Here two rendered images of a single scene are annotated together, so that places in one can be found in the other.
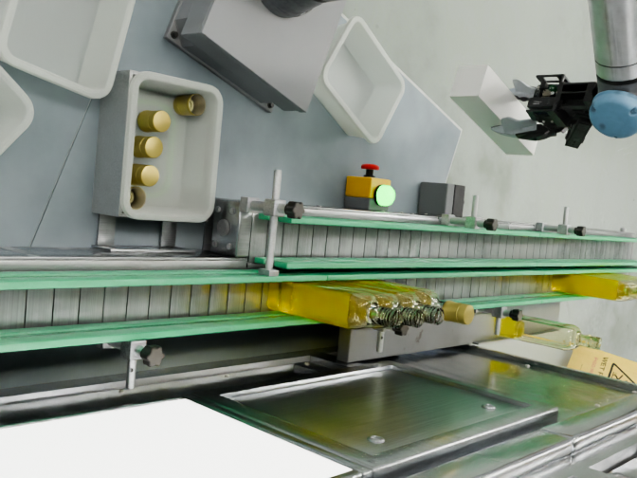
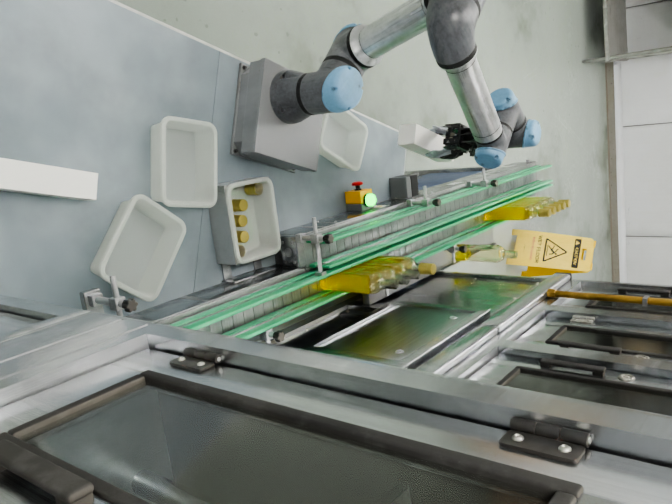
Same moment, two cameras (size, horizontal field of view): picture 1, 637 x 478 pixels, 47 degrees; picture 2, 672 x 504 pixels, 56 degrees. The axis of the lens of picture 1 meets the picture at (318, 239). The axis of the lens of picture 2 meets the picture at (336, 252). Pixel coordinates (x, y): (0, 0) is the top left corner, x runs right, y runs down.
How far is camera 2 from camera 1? 0.68 m
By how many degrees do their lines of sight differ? 8
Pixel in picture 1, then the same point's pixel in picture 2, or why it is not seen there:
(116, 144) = (224, 226)
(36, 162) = (186, 247)
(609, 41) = (476, 126)
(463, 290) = (428, 240)
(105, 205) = (225, 259)
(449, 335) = not seen: hidden behind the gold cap
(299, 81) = (309, 155)
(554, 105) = (457, 143)
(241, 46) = (275, 150)
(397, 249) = (384, 231)
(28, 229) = (190, 283)
